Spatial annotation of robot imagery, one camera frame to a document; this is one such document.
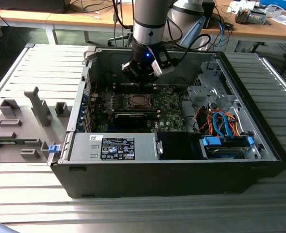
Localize black device case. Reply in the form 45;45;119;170
0;0;68;14

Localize CPU with silver top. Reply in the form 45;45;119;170
132;95;149;105

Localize orange wire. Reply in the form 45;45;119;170
198;110;213;134
226;111;244;136

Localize pale blue teach pendant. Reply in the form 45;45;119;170
181;15;205;47

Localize grey parts rack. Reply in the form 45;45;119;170
0;86;72;164

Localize green RAM stick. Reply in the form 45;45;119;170
0;138;41;147

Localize black box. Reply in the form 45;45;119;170
202;1;217;30

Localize blue cable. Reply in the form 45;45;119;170
217;19;231;49

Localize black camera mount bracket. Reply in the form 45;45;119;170
156;48;179;70

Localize black camera cable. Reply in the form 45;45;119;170
173;33;212;65

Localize office chair base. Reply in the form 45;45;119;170
107;33;134;48

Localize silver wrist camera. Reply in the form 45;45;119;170
151;60;176;78

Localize silver power supply unit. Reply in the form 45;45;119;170
68;132;158;162

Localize black PC case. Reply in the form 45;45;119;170
50;46;286;200

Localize blue box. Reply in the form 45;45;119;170
259;0;286;9

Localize silver metal drive cage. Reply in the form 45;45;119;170
186;60;240;107

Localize black graphics card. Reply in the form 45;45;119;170
113;111;150;130

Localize hard disk in blue carrier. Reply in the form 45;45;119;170
200;135;255;160

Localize wooden desk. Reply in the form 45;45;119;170
201;0;286;41
0;0;136;31

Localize blue wire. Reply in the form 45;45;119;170
212;110;233;139

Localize CPU socket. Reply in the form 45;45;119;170
123;93;157;109

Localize grey electronic device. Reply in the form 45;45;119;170
235;7;267;25

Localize green motherboard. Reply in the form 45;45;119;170
90;83;191;133

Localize white paper sheet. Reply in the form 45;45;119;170
227;1;245;14

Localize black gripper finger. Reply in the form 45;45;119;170
142;70;159;84
121;62;146;85

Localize white paper sheets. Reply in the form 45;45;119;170
266;14;286;27

